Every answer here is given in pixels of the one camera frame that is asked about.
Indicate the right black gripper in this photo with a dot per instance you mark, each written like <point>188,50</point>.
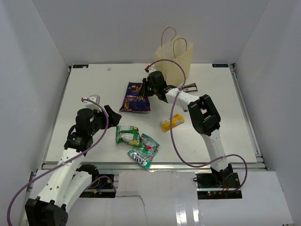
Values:
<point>146,82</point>

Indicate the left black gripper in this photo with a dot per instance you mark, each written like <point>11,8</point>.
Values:
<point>114,117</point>

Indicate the dark blue purple snack bag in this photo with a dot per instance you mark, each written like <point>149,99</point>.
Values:
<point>133,101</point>

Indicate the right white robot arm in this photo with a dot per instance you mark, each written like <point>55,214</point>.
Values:
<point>204,117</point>

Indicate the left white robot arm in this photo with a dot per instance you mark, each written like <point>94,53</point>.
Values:
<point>52,205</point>

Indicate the cream paper bag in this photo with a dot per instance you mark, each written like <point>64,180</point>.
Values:
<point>174,58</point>

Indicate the teal Fox's candy bag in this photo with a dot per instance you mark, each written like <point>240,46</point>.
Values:
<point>144,154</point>

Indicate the green snack packet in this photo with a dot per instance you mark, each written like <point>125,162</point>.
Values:
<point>128,134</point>

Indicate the brown chocolate bar upper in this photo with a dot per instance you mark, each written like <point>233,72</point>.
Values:
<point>190,88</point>

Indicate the yellow snack bar wrapper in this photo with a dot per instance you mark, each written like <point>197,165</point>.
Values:
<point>176,120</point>

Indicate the left blue corner label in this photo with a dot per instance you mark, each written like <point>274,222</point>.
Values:
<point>80,66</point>

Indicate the blue corner label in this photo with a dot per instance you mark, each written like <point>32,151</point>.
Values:
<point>220,65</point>
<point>80,66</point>

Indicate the right blue corner label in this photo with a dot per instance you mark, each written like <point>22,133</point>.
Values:
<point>220,65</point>

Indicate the white paper sheet front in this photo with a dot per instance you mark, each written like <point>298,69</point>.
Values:
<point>166,198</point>

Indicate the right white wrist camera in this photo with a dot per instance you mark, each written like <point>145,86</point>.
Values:
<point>149,69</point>

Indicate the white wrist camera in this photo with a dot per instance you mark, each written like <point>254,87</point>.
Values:
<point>92,102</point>
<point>149,69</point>

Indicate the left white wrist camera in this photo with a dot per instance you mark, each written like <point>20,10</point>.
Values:
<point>92,102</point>

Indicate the aluminium table frame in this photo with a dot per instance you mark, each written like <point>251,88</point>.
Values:
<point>181,148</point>

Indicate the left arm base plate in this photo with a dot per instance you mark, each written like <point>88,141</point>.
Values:
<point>103,188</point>

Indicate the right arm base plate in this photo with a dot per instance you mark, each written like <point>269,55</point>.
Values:
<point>210,188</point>

